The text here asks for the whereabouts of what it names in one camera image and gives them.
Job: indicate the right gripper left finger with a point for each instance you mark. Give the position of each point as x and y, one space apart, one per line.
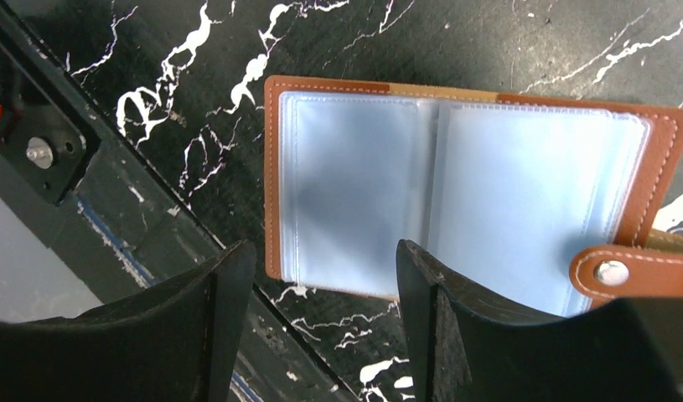
119 344

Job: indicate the brown leather card holder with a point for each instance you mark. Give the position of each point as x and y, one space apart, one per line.
546 201

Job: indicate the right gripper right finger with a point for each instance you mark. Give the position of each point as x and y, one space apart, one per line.
468 343

